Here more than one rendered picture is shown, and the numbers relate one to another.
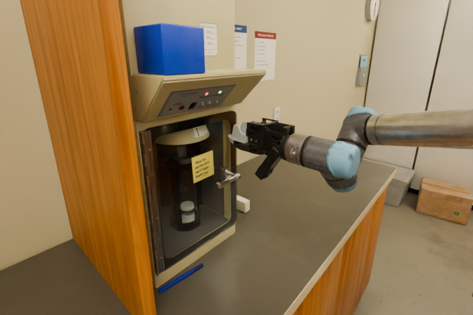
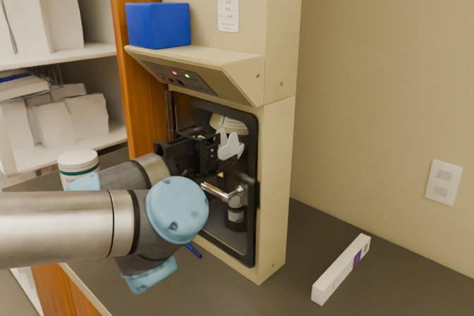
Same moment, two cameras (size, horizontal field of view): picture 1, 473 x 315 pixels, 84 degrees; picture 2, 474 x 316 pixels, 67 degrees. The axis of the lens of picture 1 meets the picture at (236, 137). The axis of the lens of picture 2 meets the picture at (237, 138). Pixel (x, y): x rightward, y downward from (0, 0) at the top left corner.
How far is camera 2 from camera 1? 1.03 m
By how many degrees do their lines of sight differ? 85
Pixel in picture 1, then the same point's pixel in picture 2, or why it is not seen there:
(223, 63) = (247, 45)
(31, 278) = not seen: hidden behind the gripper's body
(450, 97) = not seen: outside the picture
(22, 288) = not seen: hidden behind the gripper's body
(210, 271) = (193, 264)
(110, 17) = (113, 0)
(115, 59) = (116, 28)
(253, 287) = (162, 300)
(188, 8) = not seen: outside the picture
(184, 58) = (138, 32)
